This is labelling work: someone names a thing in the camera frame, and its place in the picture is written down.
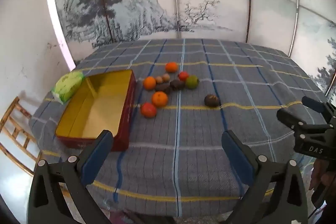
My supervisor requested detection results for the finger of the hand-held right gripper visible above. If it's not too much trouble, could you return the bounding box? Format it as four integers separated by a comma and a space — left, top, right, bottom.
276, 108, 330, 136
301, 96, 332, 115

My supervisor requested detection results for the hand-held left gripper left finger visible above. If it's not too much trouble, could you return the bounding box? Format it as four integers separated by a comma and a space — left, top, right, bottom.
28, 130, 114, 224

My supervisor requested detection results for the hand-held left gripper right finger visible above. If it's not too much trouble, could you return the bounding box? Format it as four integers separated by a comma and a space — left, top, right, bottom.
222, 130, 308, 224

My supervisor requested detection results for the red tin box gold interior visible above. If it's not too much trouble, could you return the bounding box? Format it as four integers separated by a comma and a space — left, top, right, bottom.
55, 70, 136, 152

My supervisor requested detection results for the dark brown passionfruit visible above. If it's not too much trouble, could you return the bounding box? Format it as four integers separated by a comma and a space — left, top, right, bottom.
169, 79, 186, 90
204, 94, 221, 107
155, 84, 172, 94

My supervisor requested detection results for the orange mandarin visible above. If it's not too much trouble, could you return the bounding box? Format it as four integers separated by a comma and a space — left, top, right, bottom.
165, 62, 179, 73
151, 91, 168, 108
143, 76, 157, 90

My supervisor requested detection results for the green lime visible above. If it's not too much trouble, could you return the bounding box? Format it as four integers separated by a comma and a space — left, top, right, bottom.
185, 75, 199, 89

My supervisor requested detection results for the person's right hand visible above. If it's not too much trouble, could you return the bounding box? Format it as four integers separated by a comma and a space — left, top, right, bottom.
310, 159, 328, 191

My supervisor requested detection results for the grey plaid tablecloth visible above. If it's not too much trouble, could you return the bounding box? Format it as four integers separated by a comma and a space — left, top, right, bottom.
28, 38, 328, 218

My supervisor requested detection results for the green tissue packet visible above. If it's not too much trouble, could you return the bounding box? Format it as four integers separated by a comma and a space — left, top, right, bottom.
51, 71, 85, 104

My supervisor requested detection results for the wooden bamboo chair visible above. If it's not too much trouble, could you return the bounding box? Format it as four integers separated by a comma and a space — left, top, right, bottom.
0, 96, 42, 177

